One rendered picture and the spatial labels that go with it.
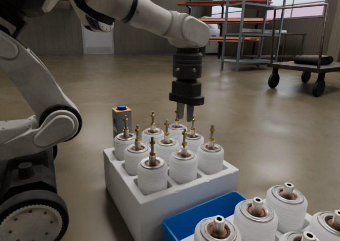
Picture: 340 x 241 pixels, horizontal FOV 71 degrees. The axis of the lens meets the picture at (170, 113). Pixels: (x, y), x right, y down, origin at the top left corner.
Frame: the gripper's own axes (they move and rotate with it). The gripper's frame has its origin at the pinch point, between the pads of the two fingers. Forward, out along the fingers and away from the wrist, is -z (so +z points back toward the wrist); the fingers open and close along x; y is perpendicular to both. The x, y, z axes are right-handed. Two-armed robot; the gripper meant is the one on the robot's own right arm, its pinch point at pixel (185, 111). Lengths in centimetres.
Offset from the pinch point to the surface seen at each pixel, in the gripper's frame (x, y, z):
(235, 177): -13.2, -14.4, -25.7
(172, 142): 8.7, -4.7, -15.3
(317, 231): -41.3, 6.6, -16.5
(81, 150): 76, -3, -41
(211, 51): 479, -808, -26
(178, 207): -5.3, 8.4, -29.0
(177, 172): -1.1, 4.5, -19.9
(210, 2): 393, -641, 130
